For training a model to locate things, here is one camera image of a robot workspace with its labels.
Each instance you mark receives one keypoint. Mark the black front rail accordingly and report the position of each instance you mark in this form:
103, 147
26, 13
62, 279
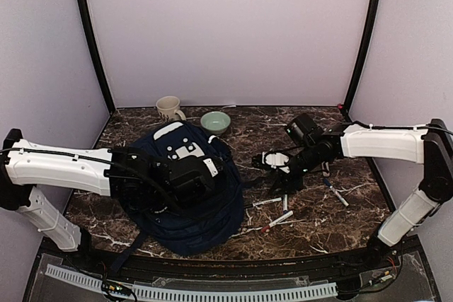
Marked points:
339, 265

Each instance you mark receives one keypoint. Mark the black capped white marker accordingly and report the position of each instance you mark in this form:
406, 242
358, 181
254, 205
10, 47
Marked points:
260, 203

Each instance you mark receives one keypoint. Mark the white slotted cable duct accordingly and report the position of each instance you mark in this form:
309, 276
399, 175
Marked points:
143, 292

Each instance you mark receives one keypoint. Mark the light green ceramic bowl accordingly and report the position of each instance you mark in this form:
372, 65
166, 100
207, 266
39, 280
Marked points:
215, 122

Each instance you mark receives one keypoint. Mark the blue capped thin pen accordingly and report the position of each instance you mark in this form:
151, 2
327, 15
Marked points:
335, 192

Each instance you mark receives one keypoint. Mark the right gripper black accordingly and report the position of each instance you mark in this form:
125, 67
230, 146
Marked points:
283, 181

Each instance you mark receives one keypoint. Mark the cream ceramic mug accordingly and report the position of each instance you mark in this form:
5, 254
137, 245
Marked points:
169, 109

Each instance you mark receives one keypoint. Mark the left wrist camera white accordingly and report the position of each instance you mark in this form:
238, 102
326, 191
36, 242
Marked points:
209, 163

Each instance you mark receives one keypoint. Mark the purple capped white marker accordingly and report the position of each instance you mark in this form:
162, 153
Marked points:
285, 203

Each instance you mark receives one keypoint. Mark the red capped white marker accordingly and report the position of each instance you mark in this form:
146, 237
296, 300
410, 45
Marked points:
275, 222

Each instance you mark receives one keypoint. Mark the left black frame post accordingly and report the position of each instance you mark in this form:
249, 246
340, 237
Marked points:
95, 55

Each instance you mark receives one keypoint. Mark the right black frame post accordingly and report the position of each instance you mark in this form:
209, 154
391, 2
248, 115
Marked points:
365, 40

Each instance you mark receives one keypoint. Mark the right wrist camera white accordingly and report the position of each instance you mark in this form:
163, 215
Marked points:
271, 161

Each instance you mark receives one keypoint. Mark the black frame post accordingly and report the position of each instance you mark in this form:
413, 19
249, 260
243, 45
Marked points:
365, 40
95, 55

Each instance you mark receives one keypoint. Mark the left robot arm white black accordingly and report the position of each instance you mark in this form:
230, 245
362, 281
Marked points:
140, 181

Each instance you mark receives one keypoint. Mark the small circuit board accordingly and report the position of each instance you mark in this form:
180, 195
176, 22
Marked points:
114, 289

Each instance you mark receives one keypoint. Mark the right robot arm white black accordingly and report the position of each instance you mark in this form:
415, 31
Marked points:
429, 145

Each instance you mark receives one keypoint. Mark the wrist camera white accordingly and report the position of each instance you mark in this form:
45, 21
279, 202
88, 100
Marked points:
271, 161
209, 163

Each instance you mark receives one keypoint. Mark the navy blue student backpack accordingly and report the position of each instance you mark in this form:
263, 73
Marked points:
210, 222

